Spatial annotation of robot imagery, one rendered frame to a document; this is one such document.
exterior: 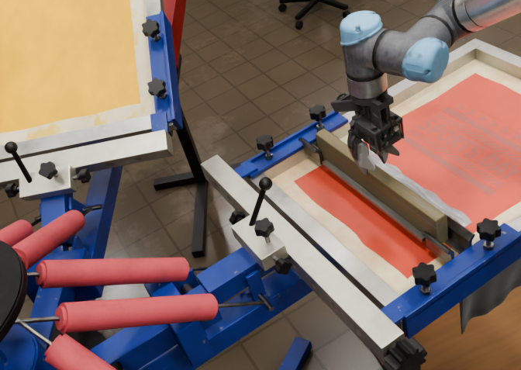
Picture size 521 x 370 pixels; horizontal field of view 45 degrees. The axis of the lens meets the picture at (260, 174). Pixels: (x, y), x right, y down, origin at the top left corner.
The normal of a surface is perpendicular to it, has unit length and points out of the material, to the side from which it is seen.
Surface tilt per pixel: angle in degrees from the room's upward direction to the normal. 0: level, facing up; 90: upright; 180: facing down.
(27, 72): 32
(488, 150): 0
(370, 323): 0
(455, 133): 0
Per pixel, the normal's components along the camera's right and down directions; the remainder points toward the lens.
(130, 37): -0.17, -0.29
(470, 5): -0.84, 0.22
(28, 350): -0.22, -0.74
